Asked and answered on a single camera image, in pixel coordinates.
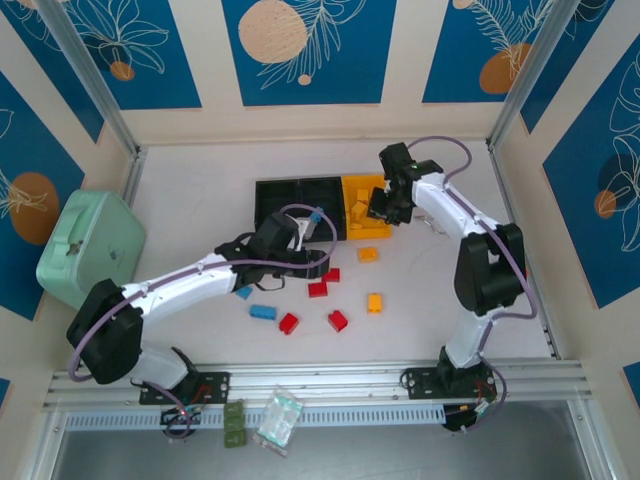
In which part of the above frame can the yellow plastic bin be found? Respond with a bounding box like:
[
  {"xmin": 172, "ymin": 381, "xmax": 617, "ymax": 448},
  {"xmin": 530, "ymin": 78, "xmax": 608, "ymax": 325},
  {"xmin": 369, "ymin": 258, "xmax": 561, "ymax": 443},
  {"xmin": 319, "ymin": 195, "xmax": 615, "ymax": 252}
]
[{"xmin": 342, "ymin": 173, "xmax": 394, "ymax": 241}]

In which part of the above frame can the clear plastic bag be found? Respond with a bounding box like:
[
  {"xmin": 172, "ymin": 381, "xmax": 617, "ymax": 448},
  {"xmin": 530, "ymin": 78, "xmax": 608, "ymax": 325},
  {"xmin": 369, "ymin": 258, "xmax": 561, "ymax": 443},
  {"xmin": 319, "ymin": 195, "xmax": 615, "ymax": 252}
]
[{"xmin": 252, "ymin": 384, "xmax": 305, "ymax": 457}]

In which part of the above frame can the mint green carry case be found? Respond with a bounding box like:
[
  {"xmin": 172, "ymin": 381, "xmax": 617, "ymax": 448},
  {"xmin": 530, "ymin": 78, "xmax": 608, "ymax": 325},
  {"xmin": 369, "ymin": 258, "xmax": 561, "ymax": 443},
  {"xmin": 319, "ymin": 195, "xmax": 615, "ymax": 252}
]
[{"xmin": 35, "ymin": 189, "xmax": 147, "ymax": 315}]

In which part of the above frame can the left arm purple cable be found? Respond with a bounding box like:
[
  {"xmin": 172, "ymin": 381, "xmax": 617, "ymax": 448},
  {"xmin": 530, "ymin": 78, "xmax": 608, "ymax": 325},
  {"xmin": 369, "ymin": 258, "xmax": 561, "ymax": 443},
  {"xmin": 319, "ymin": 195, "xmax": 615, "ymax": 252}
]
[{"xmin": 67, "ymin": 203, "xmax": 339, "ymax": 441}]

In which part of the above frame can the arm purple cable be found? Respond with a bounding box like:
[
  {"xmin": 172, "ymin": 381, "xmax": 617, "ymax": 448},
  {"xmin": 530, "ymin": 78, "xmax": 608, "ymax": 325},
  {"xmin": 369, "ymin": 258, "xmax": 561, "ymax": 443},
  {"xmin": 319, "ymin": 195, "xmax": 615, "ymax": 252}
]
[
  {"xmin": 407, "ymin": 135, "xmax": 536, "ymax": 431},
  {"xmin": 67, "ymin": 203, "xmax": 339, "ymax": 441}
]

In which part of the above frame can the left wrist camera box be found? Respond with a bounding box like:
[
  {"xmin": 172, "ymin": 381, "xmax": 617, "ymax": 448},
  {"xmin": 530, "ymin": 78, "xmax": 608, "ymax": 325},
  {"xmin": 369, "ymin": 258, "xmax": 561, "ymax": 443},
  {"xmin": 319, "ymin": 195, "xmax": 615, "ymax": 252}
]
[{"xmin": 292, "ymin": 217, "xmax": 315, "ymax": 251}]

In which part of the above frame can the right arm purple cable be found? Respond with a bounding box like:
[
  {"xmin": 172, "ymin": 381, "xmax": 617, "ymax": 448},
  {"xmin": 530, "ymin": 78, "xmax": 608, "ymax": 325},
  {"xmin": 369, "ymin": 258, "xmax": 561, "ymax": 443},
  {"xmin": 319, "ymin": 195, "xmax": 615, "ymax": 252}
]
[{"xmin": 407, "ymin": 135, "xmax": 536, "ymax": 431}]

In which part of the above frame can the aluminium mounting rail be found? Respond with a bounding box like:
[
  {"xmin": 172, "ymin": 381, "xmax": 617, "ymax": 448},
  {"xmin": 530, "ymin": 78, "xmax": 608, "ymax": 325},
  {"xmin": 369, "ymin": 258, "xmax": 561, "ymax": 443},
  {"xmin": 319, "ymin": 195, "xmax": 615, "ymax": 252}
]
[{"xmin": 42, "ymin": 360, "xmax": 594, "ymax": 412}]

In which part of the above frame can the white slotted cable duct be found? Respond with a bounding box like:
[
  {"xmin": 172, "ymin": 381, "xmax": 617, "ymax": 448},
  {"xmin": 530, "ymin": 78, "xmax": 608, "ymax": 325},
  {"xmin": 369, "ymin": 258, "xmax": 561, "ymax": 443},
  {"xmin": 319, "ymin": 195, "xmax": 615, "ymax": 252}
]
[{"xmin": 64, "ymin": 405, "xmax": 446, "ymax": 431}]

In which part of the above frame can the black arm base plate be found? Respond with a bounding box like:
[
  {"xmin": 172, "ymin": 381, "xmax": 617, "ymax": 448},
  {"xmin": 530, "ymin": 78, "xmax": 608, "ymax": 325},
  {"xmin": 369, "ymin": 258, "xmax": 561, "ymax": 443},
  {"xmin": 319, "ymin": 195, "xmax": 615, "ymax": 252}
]
[
  {"xmin": 402, "ymin": 367, "xmax": 499, "ymax": 401},
  {"xmin": 138, "ymin": 372, "xmax": 232, "ymax": 405}
]

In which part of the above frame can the aluminium frame post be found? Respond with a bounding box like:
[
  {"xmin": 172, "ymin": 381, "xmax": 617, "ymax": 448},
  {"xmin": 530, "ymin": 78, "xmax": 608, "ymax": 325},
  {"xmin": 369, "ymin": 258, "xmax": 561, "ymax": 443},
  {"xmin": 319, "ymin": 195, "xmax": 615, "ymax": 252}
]
[
  {"xmin": 487, "ymin": 0, "xmax": 574, "ymax": 151},
  {"xmin": 37, "ymin": 0, "xmax": 142, "ymax": 157}
]

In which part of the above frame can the black controller board with wires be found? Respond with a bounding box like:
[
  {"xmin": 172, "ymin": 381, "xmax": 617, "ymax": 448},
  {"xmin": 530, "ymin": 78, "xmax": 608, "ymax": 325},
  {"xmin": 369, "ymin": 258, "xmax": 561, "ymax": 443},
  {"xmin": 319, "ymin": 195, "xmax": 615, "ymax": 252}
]
[
  {"xmin": 443, "ymin": 399, "xmax": 501, "ymax": 436},
  {"xmin": 159, "ymin": 403, "xmax": 204, "ymax": 444}
]

